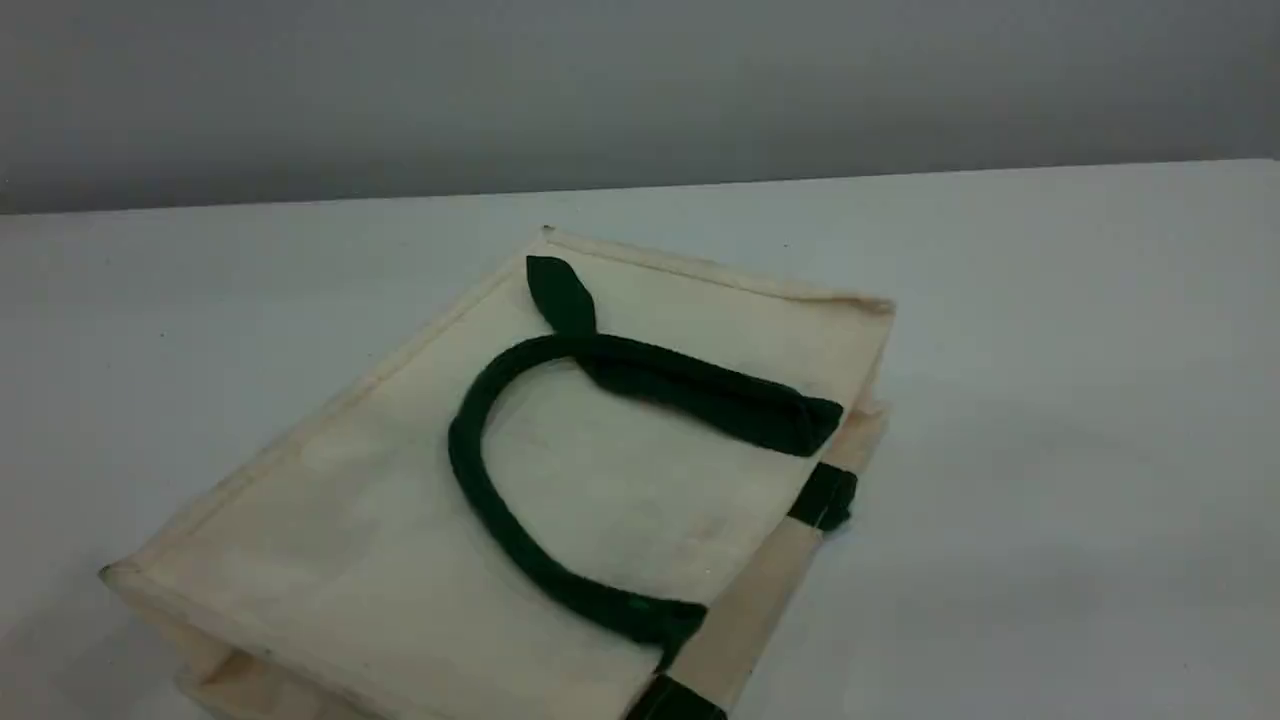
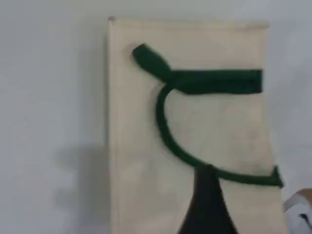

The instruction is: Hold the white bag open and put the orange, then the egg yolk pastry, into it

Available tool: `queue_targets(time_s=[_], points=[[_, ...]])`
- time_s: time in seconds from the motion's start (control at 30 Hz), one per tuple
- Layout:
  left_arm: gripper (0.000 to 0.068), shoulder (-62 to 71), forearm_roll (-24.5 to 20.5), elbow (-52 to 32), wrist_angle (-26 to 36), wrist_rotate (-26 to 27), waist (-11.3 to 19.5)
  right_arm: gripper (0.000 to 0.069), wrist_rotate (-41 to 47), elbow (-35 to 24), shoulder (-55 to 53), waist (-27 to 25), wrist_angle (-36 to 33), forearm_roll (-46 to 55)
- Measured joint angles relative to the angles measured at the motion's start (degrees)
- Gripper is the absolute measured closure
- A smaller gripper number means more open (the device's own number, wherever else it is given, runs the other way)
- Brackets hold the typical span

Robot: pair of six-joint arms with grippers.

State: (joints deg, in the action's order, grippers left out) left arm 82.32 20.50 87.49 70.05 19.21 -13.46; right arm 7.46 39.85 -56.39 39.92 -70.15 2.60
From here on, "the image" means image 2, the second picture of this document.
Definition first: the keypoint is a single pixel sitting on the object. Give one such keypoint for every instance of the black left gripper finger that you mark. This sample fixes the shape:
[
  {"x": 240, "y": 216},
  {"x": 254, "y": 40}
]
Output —
[{"x": 207, "y": 214}]

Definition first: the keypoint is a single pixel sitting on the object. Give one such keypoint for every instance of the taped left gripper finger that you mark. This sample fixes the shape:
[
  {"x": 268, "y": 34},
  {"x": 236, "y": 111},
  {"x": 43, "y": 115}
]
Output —
[{"x": 299, "y": 212}]

